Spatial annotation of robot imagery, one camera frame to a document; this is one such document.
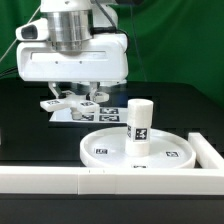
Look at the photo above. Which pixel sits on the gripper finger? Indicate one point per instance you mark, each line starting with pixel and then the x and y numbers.
pixel 93 90
pixel 53 86

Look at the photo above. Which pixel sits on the white cross table base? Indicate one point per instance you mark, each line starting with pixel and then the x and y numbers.
pixel 78 104

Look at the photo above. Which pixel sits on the white round table top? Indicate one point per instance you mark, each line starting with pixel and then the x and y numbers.
pixel 106 148

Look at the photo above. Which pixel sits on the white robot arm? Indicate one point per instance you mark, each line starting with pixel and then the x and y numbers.
pixel 74 41

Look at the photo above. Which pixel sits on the white marker sheet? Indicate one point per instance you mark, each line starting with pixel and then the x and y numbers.
pixel 103 115

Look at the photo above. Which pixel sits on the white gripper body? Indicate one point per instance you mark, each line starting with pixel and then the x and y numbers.
pixel 101 59

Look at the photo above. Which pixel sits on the white obstacle fence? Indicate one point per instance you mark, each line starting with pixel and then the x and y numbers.
pixel 207 179

